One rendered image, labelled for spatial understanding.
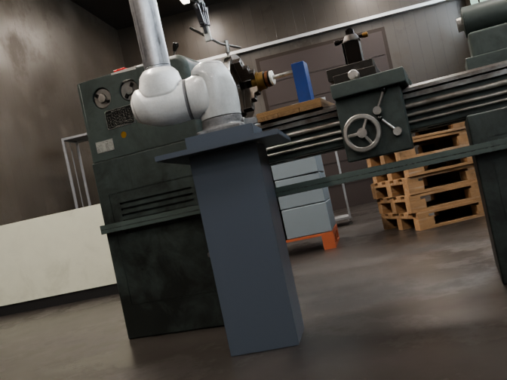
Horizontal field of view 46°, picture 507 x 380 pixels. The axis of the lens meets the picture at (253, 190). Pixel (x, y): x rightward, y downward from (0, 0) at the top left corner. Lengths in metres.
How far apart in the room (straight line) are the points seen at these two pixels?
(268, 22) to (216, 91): 10.03
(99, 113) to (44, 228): 2.55
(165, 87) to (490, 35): 1.35
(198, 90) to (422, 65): 9.94
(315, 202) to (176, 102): 2.94
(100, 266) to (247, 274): 3.17
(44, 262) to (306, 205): 2.28
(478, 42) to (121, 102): 1.60
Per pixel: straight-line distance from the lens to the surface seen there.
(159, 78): 2.25
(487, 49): 2.71
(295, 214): 5.02
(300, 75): 2.82
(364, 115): 2.48
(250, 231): 2.12
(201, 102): 2.21
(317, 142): 2.68
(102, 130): 2.96
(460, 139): 5.27
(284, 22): 12.17
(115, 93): 2.93
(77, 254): 5.28
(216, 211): 2.14
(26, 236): 5.48
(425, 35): 12.10
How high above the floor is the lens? 0.53
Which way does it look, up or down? 1 degrees up
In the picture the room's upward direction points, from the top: 12 degrees counter-clockwise
